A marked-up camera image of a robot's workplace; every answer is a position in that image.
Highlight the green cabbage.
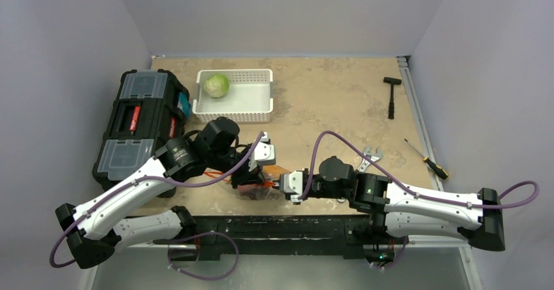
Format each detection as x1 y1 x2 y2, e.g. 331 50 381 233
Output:
203 74 230 99

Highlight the white plastic basket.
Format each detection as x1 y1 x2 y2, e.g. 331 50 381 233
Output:
192 69 274 123

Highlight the black toolbox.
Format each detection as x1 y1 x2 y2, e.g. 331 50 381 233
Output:
91 69 191 191

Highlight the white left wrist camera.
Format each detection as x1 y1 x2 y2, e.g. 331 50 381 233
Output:
249 131 276 171

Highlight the clear zip top bag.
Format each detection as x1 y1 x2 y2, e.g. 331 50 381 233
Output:
218 167 285 201

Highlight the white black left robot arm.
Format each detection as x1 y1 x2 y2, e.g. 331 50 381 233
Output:
56 117 276 269

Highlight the red adjustable wrench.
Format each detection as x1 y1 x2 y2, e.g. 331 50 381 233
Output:
357 145 383 172

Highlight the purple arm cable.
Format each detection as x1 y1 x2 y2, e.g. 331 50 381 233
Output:
296 131 540 211
48 131 266 280

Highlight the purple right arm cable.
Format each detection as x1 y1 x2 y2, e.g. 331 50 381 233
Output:
296 131 540 211

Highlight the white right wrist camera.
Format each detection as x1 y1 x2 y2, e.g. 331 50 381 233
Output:
278 170 308 204

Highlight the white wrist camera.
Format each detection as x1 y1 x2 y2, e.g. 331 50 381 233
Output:
278 170 308 204
249 131 276 171

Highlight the black hammer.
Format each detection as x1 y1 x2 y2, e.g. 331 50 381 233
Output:
383 76 402 120

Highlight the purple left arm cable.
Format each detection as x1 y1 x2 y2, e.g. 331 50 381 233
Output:
48 131 266 280

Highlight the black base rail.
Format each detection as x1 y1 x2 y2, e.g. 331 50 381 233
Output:
154 214 409 263

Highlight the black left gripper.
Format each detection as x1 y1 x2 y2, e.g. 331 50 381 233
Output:
208 146 265 189

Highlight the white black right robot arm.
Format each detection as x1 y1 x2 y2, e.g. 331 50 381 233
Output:
302 156 506 251

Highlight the yellow black screwdriver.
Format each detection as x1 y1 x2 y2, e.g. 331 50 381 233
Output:
404 138 449 180

